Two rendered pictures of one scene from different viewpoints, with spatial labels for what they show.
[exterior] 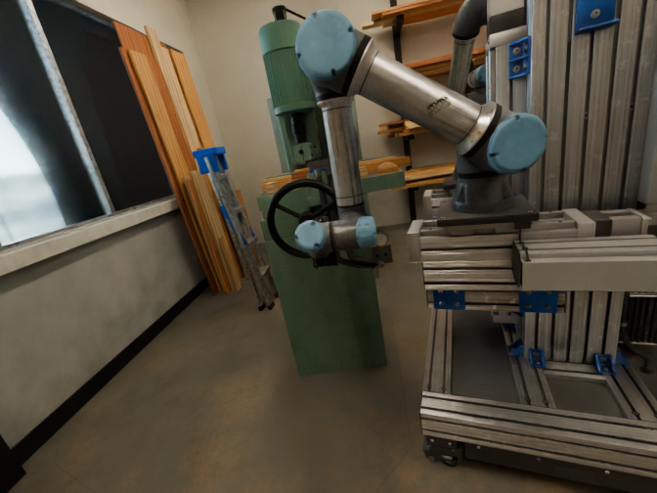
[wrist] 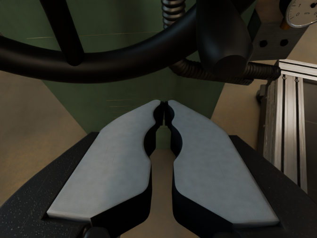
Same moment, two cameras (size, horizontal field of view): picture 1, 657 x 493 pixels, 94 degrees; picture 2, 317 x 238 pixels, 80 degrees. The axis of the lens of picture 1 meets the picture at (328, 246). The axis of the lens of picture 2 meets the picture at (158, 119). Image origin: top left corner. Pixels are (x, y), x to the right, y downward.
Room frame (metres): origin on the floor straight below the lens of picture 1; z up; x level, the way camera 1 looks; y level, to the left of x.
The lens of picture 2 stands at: (0.94, 0.01, 0.81)
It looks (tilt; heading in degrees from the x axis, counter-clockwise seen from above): 60 degrees down; 358
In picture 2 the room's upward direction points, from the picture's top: 5 degrees counter-clockwise
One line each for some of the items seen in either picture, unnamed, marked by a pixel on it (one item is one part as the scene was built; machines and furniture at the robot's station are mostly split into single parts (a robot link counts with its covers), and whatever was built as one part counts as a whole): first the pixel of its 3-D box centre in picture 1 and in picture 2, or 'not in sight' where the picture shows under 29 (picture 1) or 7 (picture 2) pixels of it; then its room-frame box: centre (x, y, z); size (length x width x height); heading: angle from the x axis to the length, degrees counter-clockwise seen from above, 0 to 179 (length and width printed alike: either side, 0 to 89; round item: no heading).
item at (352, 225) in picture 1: (353, 231); not in sight; (0.74, -0.07, 0.83); 0.11 x 0.11 x 0.08; 83
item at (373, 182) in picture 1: (329, 189); not in sight; (1.30, -0.05, 0.87); 0.61 x 0.30 x 0.06; 86
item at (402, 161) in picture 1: (334, 173); not in sight; (1.41, -0.09, 0.92); 0.67 x 0.02 x 0.04; 86
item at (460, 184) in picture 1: (481, 187); not in sight; (0.81, -0.43, 0.87); 0.15 x 0.15 x 0.10
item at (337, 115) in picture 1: (341, 145); not in sight; (0.85, -0.08, 1.04); 0.12 x 0.11 x 0.49; 83
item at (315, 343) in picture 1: (330, 281); (141, 39); (1.53, 0.02, 0.35); 0.58 x 0.45 x 0.71; 176
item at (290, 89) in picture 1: (287, 72); not in sight; (1.41, 0.03, 1.35); 0.18 x 0.18 x 0.31
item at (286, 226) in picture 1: (317, 208); not in sight; (1.54, 0.02, 0.76); 0.57 x 0.45 x 0.09; 176
